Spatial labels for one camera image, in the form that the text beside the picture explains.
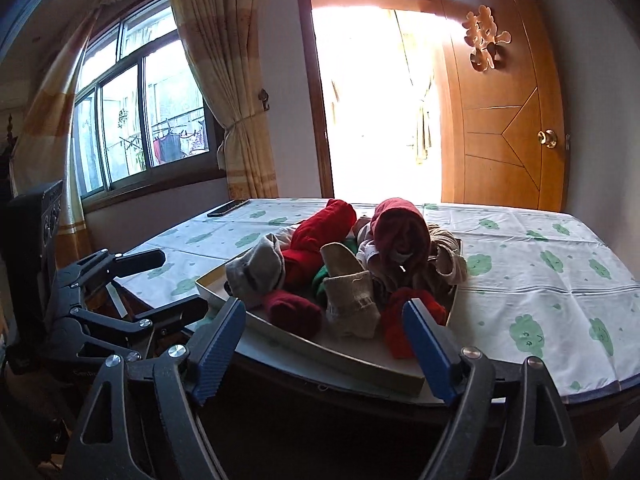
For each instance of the row of hanging laundry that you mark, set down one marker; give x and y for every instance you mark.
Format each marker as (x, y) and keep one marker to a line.
(170, 147)

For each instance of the green underwear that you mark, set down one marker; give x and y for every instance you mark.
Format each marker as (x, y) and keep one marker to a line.
(319, 282)

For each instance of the pale sheer curtain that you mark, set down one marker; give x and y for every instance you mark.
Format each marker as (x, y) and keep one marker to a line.
(424, 130)

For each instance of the cloud print tablecloth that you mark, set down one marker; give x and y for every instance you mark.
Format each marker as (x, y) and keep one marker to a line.
(525, 280)

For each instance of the shallow cardboard box tray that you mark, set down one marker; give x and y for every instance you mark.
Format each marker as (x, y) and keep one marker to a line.
(360, 360)

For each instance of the beige sock pair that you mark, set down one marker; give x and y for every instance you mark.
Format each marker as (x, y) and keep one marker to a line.
(350, 305)

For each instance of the light grey underwear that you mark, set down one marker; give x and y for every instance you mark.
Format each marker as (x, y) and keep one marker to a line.
(255, 270)

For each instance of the large red underwear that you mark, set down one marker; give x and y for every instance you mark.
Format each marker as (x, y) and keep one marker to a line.
(320, 232)

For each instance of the sliding glass window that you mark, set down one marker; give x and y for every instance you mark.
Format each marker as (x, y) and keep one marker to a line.
(125, 110)

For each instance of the metal curtain wall hook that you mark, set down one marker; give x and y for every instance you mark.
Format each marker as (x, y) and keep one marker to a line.
(263, 96)

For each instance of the orange wooden door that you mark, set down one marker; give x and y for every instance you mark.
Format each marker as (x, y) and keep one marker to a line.
(500, 160)

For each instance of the brass door knob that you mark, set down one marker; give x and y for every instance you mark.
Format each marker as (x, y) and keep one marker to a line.
(547, 138)

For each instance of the small dark red underwear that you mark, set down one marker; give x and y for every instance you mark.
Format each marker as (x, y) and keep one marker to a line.
(292, 312)

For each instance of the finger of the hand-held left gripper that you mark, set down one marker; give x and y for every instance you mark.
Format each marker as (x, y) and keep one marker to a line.
(135, 260)
(170, 312)

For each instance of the tan underwear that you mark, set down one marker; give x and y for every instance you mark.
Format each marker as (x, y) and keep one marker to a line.
(340, 255)

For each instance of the yellow patterned curtain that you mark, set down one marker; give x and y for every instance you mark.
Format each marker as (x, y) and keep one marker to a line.
(45, 125)
(220, 60)

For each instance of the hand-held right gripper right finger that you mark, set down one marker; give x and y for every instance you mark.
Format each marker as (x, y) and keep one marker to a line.
(427, 355)

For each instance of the maroon underwear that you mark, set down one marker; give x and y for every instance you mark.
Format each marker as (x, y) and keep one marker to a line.
(400, 225)

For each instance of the beige brown sock bundle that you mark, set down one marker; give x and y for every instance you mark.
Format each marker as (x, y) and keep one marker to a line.
(447, 260)

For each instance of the dark wooden table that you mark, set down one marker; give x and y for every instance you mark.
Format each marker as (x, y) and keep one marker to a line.
(325, 420)

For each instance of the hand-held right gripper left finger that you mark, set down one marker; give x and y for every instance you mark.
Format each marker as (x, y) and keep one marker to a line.
(220, 355)

